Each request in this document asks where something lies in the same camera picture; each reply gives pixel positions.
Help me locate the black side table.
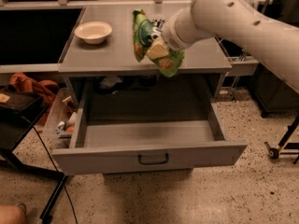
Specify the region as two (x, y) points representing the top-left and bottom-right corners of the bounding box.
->
(0, 90), (68, 224)

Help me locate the grey open drawer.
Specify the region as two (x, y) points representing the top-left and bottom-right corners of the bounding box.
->
(53, 77), (247, 175)

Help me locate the blue chip bag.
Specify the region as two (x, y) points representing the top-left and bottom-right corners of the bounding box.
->
(152, 19), (165, 29)

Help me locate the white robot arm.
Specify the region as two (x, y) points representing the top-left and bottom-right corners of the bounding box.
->
(147, 0), (299, 91)

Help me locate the black drawer handle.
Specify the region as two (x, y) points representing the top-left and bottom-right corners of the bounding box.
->
(137, 153), (169, 165)

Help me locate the black floor cable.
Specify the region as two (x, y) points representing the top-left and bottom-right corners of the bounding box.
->
(21, 115), (78, 224)

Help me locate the grey counter cabinet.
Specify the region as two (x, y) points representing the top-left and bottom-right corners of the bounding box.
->
(57, 2), (233, 108)

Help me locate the black wheeled stand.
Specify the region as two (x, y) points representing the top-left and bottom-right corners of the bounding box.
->
(264, 115), (299, 164)

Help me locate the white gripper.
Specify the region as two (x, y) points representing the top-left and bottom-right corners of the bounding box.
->
(146, 7), (212, 60)

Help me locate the person's knee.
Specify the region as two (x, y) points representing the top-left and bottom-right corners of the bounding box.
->
(0, 205), (28, 224)

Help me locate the white bowl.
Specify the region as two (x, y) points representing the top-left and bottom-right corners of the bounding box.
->
(75, 21), (112, 45)

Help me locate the orange jacket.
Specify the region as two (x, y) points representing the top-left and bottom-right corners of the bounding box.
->
(9, 72), (60, 125)

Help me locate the green rice chip bag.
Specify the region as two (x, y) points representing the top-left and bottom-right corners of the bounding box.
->
(133, 8), (184, 77)

